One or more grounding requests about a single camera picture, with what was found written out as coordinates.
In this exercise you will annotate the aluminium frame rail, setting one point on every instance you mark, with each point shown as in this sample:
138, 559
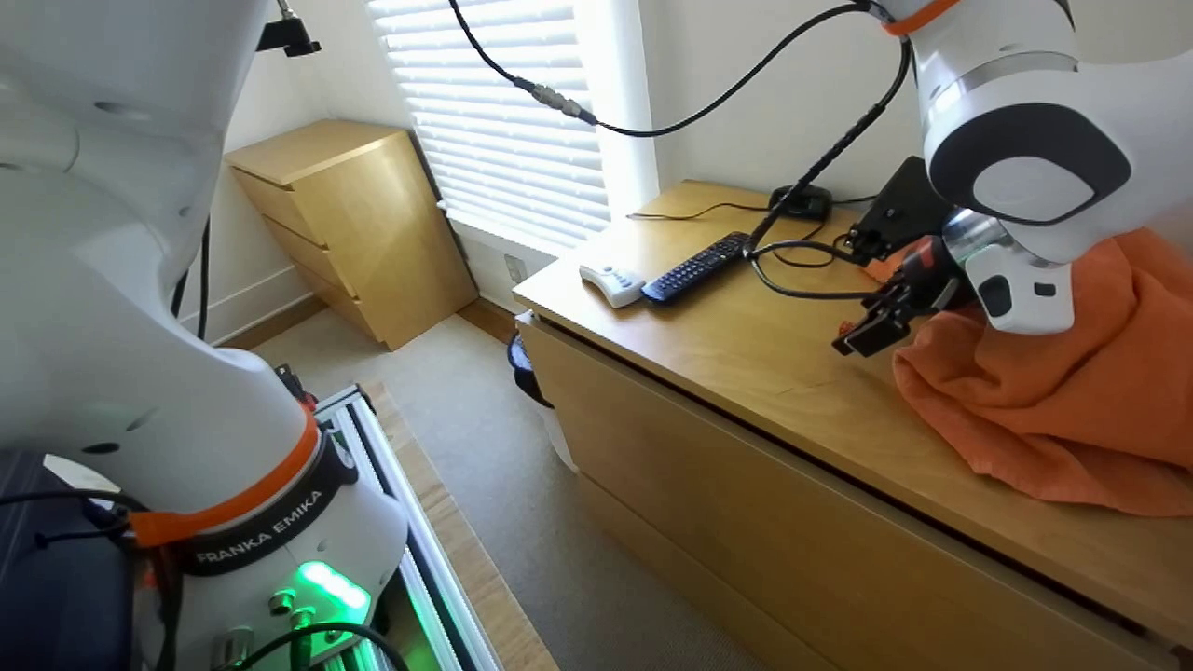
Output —
395, 524

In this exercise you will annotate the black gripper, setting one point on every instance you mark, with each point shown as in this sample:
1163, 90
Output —
938, 281

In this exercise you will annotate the black tv remote control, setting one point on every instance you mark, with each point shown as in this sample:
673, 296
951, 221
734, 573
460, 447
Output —
696, 267

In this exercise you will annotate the white remote control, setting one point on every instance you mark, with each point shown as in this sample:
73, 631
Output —
611, 285

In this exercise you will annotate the white window blinds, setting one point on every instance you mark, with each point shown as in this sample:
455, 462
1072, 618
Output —
497, 125

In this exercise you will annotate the small light wooden dresser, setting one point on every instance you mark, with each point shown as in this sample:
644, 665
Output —
358, 224

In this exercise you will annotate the orange towel cloth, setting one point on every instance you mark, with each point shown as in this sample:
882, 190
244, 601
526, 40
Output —
1067, 386

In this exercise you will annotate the black mounted camera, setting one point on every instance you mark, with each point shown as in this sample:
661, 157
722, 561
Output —
287, 37

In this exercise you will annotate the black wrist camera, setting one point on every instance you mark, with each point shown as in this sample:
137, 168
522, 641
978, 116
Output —
905, 207

